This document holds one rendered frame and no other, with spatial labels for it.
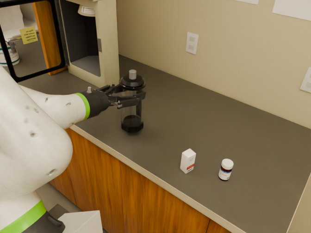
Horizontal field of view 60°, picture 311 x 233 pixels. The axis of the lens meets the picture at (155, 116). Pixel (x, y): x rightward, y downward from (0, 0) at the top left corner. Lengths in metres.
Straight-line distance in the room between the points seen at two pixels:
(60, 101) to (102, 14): 0.63
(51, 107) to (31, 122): 0.25
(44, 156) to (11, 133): 0.07
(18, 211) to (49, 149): 0.18
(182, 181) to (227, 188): 0.16
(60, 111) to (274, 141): 0.92
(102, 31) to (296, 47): 0.89
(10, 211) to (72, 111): 0.32
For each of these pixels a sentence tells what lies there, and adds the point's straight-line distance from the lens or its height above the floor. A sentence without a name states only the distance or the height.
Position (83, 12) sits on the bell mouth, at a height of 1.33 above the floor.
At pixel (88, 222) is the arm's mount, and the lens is 0.67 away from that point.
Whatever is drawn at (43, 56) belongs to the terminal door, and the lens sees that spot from 1.61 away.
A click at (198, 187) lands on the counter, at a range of 1.03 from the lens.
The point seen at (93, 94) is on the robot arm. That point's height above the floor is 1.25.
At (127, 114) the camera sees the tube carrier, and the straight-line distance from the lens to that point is 1.11.
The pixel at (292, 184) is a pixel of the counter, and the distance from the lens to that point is 1.16.
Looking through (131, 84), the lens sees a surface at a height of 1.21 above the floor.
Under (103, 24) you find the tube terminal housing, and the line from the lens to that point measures 1.37.
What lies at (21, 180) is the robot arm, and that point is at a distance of 0.62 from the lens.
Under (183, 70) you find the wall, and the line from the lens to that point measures 1.67.
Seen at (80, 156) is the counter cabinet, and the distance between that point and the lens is 1.50.
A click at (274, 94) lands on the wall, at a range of 1.47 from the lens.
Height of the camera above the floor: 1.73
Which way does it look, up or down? 37 degrees down
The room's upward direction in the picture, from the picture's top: 3 degrees clockwise
